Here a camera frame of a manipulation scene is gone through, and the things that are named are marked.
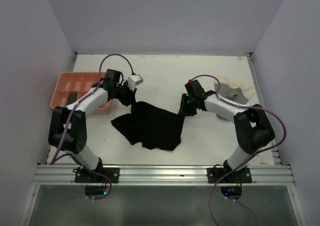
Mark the grey and cream underwear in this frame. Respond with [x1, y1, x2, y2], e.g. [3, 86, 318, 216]
[215, 74, 256, 105]

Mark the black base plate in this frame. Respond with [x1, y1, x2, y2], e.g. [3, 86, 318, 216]
[206, 164, 253, 184]
[72, 167, 120, 184]

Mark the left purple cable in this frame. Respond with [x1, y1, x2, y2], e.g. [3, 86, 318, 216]
[49, 53, 137, 166]

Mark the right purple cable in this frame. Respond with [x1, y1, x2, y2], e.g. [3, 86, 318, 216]
[191, 73, 287, 162]

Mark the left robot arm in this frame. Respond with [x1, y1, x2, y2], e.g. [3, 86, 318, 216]
[48, 69, 143, 183]

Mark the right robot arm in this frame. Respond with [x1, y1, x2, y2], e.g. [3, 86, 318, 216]
[178, 80, 275, 183]

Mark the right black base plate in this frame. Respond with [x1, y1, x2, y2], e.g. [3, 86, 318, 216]
[206, 164, 253, 184]

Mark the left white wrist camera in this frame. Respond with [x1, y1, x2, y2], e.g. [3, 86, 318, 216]
[127, 74, 144, 91]

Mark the black underwear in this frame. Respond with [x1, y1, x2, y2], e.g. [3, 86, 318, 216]
[111, 101, 185, 152]

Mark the dark rolled cloth in tray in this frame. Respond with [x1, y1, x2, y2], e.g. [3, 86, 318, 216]
[66, 92, 78, 105]

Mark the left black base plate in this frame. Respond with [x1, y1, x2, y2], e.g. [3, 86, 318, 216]
[72, 167, 120, 184]

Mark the pink compartment tray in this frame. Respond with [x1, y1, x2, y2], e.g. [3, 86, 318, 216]
[50, 72, 99, 110]

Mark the aluminium mounting rail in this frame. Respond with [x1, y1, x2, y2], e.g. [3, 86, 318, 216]
[32, 163, 295, 186]

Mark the purple cable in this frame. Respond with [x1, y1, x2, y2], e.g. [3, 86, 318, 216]
[191, 73, 287, 162]
[49, 53, 137, 166]

